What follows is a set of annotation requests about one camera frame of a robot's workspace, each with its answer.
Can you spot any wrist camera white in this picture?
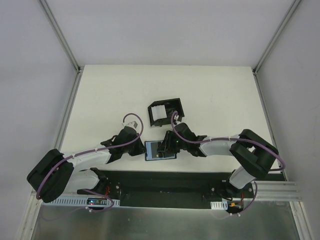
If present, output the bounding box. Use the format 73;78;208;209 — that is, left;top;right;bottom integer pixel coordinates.
172;114;181;125
122;120;138;131

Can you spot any right aluminium frame post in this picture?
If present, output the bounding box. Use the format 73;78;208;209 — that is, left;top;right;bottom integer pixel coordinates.
252;0;304;76

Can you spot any left aluminium frame post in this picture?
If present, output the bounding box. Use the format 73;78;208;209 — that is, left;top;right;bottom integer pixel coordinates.
37;0;82;74

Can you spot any white cards stack in tray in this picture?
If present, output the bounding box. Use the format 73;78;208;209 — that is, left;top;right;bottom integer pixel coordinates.
151;105;167;121

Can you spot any blue leather card holder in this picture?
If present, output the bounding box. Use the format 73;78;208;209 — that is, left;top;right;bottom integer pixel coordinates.
144;141;177;162

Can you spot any aluminium frame post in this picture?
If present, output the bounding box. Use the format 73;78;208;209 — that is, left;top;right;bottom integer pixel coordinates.
37;0;82;74
252;0;304;76

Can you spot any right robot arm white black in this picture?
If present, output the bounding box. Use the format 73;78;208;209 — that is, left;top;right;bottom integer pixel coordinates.
157;123;279;198

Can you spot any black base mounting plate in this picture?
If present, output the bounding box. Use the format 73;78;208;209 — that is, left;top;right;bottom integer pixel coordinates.
89;168;254;209

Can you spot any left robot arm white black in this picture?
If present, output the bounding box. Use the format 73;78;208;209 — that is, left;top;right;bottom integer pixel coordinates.
26;121;146;203

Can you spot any right white cable duct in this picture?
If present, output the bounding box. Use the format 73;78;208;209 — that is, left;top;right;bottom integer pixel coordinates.
210;201;228;211

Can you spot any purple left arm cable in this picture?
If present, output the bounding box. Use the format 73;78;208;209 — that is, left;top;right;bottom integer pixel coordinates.
36;113;145;222

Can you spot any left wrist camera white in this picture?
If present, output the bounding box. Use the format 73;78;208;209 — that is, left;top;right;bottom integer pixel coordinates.
122;120;138;131

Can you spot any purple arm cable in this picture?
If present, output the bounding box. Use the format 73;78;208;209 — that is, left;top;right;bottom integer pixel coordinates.
36;113;145;222
170;111;286;221

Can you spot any black plastic card tray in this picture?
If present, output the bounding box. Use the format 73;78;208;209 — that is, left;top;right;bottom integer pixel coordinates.
147;98;185;127

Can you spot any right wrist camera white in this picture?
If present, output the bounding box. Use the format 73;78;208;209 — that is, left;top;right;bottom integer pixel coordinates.
172;114;181;125

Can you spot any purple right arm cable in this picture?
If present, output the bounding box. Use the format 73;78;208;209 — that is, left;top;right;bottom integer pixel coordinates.
170;111;286;221

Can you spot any left white cable duct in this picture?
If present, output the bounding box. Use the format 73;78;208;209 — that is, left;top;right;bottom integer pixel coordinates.
43;196;121;208

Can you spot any white cable duct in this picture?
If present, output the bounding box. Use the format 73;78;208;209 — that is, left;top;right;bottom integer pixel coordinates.
210;201;228;211
43;196;121;208

